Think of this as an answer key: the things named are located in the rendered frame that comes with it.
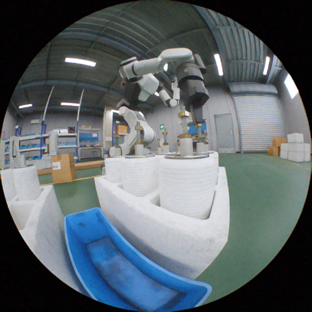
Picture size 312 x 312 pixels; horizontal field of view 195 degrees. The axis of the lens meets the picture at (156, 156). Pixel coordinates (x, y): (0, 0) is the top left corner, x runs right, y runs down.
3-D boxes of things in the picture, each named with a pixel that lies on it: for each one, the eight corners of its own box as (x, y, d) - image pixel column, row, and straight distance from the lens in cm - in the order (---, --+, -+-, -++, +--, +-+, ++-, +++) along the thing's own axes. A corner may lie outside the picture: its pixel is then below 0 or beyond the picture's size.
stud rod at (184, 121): (185, 148, 16) (182, 108, 18) (190, 148, 16) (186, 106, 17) (182, 148, 15) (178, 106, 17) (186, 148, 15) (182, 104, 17)
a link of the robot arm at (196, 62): (173, 69, 34) (169, 51, 43) (179, 87, 41) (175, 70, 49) (209, 65, 35) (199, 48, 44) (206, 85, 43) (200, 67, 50)
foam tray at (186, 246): (103, 216, 46) (93, 177, 38) (159, 189, 64) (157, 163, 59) (192, 281, 27) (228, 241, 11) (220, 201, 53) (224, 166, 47)
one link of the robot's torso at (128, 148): (110, 148, 103) (134, 121, 67) (126, 148, 112) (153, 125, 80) (113, 162, 98) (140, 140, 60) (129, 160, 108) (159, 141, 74)
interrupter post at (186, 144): (185, 157, 17) (184, 140, 17) (196, 158, 16) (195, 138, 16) (176, 159, 15) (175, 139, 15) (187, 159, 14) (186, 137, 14)
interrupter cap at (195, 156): (184, 156, 21) (184, 153, 21) (216, 157, 17) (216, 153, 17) (155, 159, 16) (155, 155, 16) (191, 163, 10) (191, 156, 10)
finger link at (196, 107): (193, 123, 27) (190, 103, 29) (203, 123, 28) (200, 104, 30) (195, 121, 25) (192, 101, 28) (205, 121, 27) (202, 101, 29)
